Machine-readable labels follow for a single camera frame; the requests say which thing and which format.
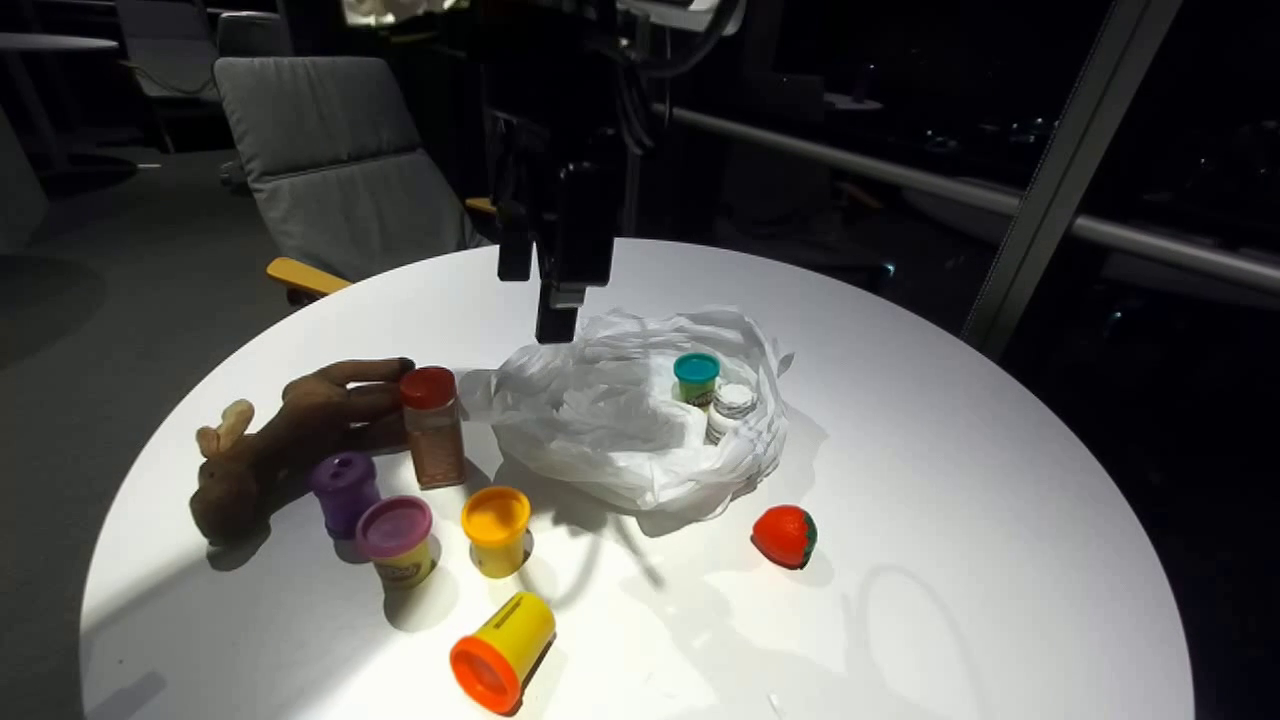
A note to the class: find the metal window railing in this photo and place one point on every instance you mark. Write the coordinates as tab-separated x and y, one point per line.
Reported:
1110	234

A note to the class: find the grey chair wooden arms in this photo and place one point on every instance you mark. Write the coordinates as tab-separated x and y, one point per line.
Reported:
340	173

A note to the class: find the brown plush toy animal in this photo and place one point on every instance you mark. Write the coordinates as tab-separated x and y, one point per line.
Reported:
247	472

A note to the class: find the white plastic bag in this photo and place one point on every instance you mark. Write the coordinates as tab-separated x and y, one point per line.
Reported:
602	417

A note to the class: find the orange lid play-dough tub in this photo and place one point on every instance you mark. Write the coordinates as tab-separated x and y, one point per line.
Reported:
497	529

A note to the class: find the brown jar red lid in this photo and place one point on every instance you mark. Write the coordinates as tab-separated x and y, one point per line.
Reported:
435	424

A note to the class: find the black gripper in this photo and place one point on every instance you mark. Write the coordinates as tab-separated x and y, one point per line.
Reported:
557	219

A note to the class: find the background grey chair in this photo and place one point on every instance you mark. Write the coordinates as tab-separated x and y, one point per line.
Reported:
175	47

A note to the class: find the white pill bottle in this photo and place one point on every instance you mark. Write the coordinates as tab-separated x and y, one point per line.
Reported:
731	408

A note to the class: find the purple play-dough tub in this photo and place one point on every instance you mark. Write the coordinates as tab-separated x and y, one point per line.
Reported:
347	488

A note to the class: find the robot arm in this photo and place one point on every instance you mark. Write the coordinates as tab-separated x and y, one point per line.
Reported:
566	93

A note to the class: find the yellow tub orange lid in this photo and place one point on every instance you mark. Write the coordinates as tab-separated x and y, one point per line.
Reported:
497	663

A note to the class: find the magenta lid play-dough tub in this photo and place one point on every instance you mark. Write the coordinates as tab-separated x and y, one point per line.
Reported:
398	540

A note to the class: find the teal lid play-dough tub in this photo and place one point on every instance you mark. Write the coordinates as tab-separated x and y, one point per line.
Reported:
698	376

